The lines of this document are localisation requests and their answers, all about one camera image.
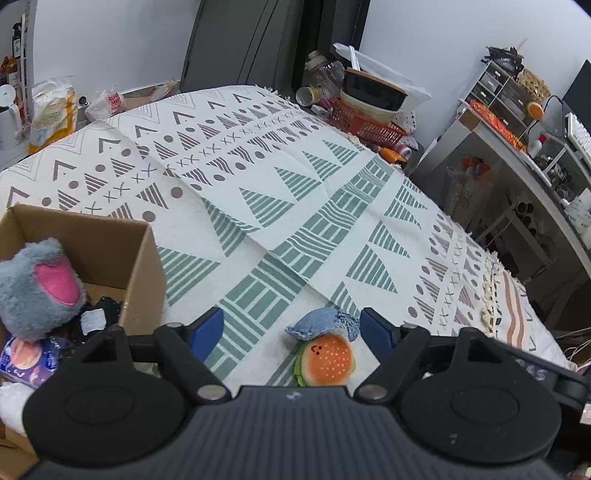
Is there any white soft item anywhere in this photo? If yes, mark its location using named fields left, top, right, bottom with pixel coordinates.
left=0, top=382, right=35, bottom=437

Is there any yellow white bag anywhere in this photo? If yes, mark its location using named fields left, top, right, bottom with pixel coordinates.
left=28, top=76, right=78, bottom=155

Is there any white keyboard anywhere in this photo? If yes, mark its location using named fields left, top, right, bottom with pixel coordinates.
left=565, top=112, right=591, bottom=164

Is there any patterned cream green blanket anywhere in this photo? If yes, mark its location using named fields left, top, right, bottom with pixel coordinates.
left=1, top=86, right=568, bottom=388

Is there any small drawer organizer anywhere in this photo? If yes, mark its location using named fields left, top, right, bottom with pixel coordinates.
left=465, top=61, right=534, bottom=138

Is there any orange burger plush toy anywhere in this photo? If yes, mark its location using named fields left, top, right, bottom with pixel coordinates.
left=286, top=307, right=361, bottom=387

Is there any white plastic bag red print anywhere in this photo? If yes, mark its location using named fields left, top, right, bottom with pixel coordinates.
left=85, top=90, right=126, bottom=122

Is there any black soft pouch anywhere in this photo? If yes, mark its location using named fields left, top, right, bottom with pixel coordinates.
left=67, top=296, right=122, bottom=345

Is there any red plastic basket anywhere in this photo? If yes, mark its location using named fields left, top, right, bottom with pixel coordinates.
left=329, top=97, right=407, bottom=149

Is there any brown cardboard box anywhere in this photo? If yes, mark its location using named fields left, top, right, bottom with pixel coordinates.
left=0, top=203, right=167, bottom=480

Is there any white electric kettle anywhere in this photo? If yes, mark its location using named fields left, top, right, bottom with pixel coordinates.
left=0, top=84, right=22, bottom=150

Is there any grey desk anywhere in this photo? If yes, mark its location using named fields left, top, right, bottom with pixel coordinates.
left=411, top=101, right=590, bottom=276

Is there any black monitor on desk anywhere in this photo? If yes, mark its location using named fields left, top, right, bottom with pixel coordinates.
left=563, top=60, right=591, bottom=130

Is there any grey pink plush toy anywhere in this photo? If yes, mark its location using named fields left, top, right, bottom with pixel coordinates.
left=1, top=238, right=86, bottom=341

